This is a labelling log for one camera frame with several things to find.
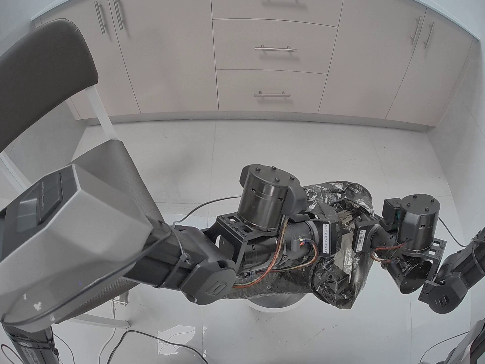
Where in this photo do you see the grey trash bin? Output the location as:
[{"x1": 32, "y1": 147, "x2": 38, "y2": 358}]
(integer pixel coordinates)
[{"x1": 248, "y1": 293, "x2": 304, "y2": 312}]

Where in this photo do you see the beige cabinet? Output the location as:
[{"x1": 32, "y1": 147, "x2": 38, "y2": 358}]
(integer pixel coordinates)
[{"x1": 30, "y1": 0, "x2": 485, "y2": 132}]

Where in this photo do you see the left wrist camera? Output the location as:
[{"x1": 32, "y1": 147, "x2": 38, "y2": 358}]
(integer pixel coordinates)
[{"x1": 286, "y1": 184, "x2": 308, "y2": 221}]

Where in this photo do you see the black cable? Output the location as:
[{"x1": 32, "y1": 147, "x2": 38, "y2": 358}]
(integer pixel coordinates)
[
  {"x1": 102, "y1": 330, "x2": 210, "y2": 364},
  {"x1": 438, "y1": 218, "x2": 470, "y2": 248},
  {"x1": 172, "y1": 197, "x2": 244, "y2": 227},
  {"x1": 426, "y1": 334, "x2": 471, "y2": 364}
]

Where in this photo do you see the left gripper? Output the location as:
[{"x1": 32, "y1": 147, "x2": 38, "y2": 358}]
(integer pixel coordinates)
[{"x1": 282, "y1": 218, "x2": 340, "y2": 269}]

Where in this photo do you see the dark grey white-framed chair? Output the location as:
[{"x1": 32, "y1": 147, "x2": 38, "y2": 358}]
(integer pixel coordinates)
[{"x1": 0, "y1": 19, "x2": 160, "y2": 333}]

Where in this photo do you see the black plastic bag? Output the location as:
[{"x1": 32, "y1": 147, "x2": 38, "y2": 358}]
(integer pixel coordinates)
[{"x1": 224, "y1": 180, "x2": 376, "y2": 311}]

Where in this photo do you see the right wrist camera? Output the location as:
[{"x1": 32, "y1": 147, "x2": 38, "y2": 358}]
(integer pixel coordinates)
[{"x1": 382, "y1": 199, "x2": 403, "y2": 228}]

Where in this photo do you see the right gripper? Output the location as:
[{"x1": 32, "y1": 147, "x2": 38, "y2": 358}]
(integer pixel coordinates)
[{"x1": 353, "y1": 220, "x2": 399, "y2": 254}]

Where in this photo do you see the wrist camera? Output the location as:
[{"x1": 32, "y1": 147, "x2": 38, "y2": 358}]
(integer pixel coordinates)
[
  {"x1": 286, "y1": 184, "x2": 308, "y2": 221},
  {"x1": 382, "y1": 199, "x2": 403, "y2": 228}
]

